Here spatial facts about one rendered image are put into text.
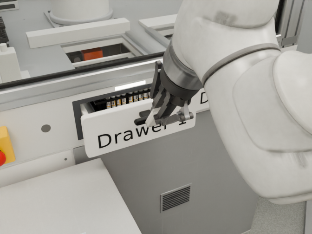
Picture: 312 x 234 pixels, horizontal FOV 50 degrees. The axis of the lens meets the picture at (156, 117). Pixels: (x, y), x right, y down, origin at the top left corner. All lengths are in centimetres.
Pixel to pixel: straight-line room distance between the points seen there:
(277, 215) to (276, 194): 146
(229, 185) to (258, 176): 93
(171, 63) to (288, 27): 62
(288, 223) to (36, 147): 132
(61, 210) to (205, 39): 52
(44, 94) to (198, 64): 44
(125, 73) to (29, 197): 36
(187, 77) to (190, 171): 66
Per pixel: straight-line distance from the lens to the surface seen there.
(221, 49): 39
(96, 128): 76
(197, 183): 118
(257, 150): 36
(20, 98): 78
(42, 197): 82
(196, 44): 41
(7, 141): 77
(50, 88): 77
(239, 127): 37
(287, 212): 186
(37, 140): 84
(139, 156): 97
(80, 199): 79
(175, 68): 50
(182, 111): 59
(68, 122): 83
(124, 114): 77
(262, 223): 178
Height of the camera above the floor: 133
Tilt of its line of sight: 34 degrees down
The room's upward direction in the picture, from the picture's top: straight up
